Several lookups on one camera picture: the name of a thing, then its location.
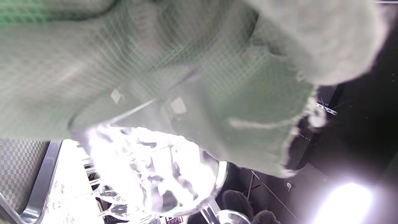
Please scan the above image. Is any clear wine glass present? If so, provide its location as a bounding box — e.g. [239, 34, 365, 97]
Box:
[70, 123, 252, 224]

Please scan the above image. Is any black plastic tray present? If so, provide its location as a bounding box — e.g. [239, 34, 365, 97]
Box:
[0, 139, 64, 224]

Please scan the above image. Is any person's left hand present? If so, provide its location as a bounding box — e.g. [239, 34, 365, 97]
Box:
[243, 0, 389, 85]

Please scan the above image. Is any green fish scale cleaning cloth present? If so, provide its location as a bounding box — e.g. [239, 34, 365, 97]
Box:
[0, 0, 327, 179]

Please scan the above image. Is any person's right hand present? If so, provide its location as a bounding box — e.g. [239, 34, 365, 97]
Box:
[222, 190, 282, 224]

